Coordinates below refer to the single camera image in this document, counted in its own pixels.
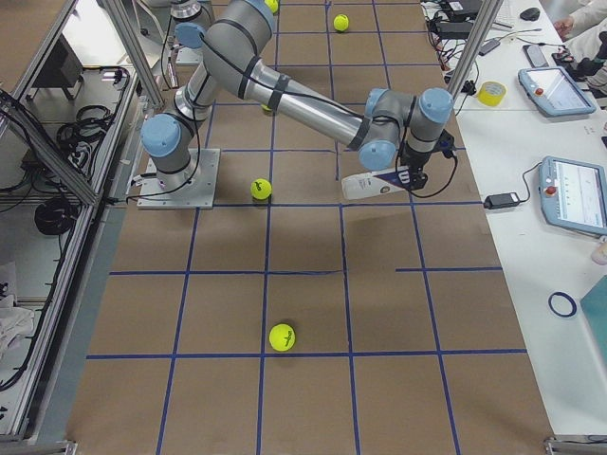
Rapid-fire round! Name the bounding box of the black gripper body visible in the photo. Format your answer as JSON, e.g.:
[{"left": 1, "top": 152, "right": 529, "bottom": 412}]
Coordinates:
[{"left": 396, "top": 146, "right": 430, "bottom": 190}]

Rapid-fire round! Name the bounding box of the clear tennis ball can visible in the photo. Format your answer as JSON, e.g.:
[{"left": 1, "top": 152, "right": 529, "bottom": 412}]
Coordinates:
[{"left": 341, "top": 166, "right": 410, "bottom": 200}]

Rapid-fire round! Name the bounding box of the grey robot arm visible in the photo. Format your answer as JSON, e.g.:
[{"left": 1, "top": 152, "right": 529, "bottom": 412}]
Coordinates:
[{"left": 140, "top": 1, "right": 454, "bottom": 193}]

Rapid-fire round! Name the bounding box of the tennis ball lower right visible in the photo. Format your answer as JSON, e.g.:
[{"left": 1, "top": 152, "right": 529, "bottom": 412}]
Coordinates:
[{"left": 250, "top": 178, "right": 272, "bottom": 201}]

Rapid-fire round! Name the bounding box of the tennis ball upper left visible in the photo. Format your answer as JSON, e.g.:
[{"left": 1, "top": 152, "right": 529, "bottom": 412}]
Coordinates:
[{"left": 333, "top": 13, "right": 350, "bottom": 32}]

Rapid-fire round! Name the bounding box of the tennis ball lower left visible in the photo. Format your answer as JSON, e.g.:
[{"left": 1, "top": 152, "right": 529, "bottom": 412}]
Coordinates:
[{"left": 265, "top": 0, "right": 279, "bottom": 14}]

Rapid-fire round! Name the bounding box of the black power brick right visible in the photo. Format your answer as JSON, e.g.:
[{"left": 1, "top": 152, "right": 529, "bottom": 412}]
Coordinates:
[{"left": 483, "top": 191, "right": 521, "bottom": 209}]

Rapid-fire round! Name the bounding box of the yellow tape roll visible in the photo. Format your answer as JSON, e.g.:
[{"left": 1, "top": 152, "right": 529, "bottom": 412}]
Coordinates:
[{"left": 477, "top": 81, "right": 506, "bottom": 107}]

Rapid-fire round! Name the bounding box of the far teach pendant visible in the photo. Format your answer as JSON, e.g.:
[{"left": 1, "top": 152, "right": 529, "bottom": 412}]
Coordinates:
[{"left": 518, "top": 66, "right": 596, "bottom": 118}]

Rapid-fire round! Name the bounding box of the teach pendant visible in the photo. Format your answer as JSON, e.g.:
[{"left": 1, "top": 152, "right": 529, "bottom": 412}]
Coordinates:
[
  {"left": 539, "top": 156, "right": 606, "bottom": 237},
  {"left": 518, "top": 66, "right": 596, "bottom": 118}
]

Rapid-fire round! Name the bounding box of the black smartphone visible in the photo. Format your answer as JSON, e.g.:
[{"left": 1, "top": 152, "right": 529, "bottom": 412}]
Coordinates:
[{"left": 523, "top": 45, "right": 549, "bottom": 68}]

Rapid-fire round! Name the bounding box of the near teach pendant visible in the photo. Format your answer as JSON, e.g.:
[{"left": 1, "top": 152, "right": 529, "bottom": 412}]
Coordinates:
[{"left": 539, "top": 156, "right": 606, "bottom": 237}]

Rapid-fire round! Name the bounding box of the black computer mouse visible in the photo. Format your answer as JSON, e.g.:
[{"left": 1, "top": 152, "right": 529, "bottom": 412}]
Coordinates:
[{"left": 519, "top": 8, "right": 541, "bottom": 22}]

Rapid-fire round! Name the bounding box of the brown paper table mat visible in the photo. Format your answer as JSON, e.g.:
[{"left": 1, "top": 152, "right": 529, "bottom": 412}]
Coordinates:
[{"left": 64, "top": 0, "right": 556, "bottom": 455}]

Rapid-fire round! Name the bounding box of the teal box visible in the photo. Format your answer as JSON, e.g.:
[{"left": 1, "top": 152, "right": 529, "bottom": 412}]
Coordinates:
[{"left": 580, "top": 275, "right": 607, "bottom": 362}]

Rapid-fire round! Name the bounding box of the aluminium frame post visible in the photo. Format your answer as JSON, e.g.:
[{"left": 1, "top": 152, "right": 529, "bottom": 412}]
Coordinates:
[{"left": 447, "top": 0, "right": 503, "bottom": 99}]

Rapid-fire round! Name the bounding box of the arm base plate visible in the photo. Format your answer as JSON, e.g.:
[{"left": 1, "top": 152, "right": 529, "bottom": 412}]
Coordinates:
[{"left": 137, "top": 148, "right": 220, "bottom": 209}]

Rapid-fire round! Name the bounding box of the blue tape ring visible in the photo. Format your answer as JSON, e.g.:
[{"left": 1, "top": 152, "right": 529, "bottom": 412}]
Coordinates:
[{"left": 548, "top": 291, "right": 578, "bottom": 319}]

